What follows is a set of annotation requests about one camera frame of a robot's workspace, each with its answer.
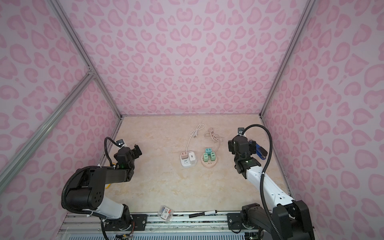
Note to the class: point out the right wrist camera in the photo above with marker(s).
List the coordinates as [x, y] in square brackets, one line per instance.
[241, 131]

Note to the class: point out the aluminium frame post left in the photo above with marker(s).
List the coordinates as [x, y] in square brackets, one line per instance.
[79, 46]

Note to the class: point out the white square power strip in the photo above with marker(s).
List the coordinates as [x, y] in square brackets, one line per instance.
[187, 163]

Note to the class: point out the white charger plug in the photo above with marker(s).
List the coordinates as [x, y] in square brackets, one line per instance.
[192, 156]

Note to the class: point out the aluminium frame post right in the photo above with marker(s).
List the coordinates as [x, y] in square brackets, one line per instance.
[297, 34]

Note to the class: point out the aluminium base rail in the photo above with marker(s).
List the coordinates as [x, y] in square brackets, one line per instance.
[148, 226]

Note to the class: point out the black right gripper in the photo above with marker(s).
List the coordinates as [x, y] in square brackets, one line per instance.
[251, 146]

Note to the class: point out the small clear plastic box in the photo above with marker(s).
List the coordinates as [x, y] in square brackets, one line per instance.
[165, 213]

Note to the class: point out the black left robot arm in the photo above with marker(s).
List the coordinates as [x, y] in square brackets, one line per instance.
[84, 191]

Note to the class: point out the teal dual USB charger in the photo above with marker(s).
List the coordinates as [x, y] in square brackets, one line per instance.
[208, 151]

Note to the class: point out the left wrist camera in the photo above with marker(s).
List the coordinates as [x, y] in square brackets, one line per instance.
[120, 143]

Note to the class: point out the pink round power strip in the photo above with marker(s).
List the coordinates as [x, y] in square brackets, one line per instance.
[209, 164]

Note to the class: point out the blue stapler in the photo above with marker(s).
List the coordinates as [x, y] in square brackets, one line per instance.
[261, 152]

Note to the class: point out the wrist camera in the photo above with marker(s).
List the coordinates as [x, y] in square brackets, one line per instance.
[241, 131]
[120, 143]

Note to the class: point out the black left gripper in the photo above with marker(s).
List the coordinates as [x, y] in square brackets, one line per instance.
[136, 152]

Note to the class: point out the black marker pen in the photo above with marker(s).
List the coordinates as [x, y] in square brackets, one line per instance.
[206, 213]

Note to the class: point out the pink charger plug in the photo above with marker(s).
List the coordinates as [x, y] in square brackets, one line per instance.
[184, 155]

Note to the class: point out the aluminium diagonal frame bar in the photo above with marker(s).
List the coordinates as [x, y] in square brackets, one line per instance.
[29, 148]

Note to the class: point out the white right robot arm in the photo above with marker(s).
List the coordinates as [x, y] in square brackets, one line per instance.
[279, 214]

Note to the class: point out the aluminium frame post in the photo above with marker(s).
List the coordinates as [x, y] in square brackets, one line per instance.
[297, 34]
[79, 46]

